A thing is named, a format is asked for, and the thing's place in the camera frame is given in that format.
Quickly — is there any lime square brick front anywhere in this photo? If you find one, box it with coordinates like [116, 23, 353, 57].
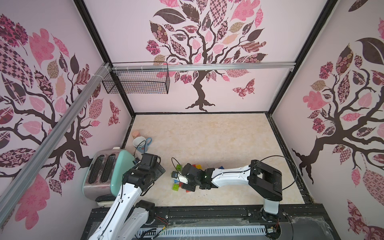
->
[172, 184, 179, 191]

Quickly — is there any small pink cup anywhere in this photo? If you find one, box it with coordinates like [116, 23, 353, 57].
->
[131, 131, 141, 139]

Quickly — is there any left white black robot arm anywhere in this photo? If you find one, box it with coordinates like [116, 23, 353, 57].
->
[89, 153, 166, 240]

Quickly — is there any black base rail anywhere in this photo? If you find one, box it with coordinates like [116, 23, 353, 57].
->
[89, 203, 328, 224]

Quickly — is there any blue floral mug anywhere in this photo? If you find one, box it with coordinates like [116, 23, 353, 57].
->
[133, 137, 153, 154]

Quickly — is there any aluminium frame rail left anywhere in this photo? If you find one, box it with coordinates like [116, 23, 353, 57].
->
[1, 63, 111, 224]

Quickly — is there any white slotted cable duct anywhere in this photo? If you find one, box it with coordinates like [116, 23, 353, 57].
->
[134, 226, 267, 239]

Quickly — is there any mint chrome toaster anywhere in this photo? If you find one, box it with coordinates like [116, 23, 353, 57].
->
[83, 148, 135, 208]

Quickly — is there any aluminium frame rail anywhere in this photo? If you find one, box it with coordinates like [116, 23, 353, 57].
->
[112, 62, 296, 72]
[1, 63, 111, 224]

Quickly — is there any aluminium frame rail back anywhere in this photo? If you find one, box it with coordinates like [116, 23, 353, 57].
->
[112, 62, 296, 72]

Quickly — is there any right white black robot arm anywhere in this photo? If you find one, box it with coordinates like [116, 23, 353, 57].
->
[172, 160, 283, 215]

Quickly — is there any black wire basket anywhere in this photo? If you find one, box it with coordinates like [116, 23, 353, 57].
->
[103, 61, 171, 94]

